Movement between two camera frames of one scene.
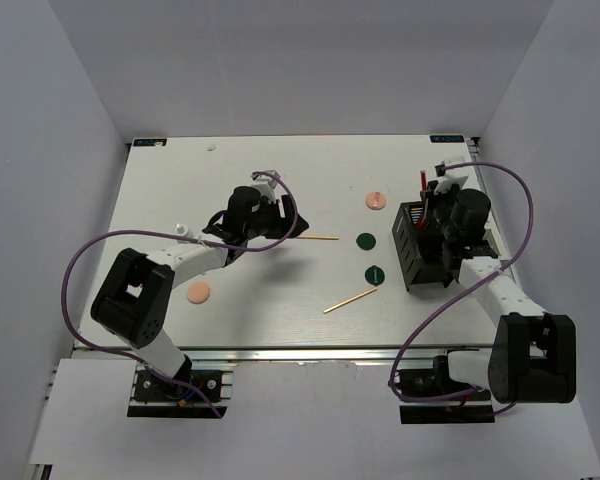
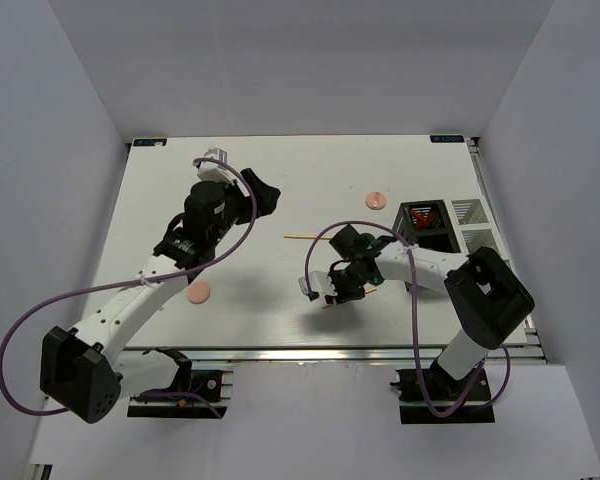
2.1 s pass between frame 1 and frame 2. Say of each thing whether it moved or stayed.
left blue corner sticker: stayed
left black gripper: moved
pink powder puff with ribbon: stayed
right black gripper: moved
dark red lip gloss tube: moved
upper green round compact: stayed
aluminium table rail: stayed
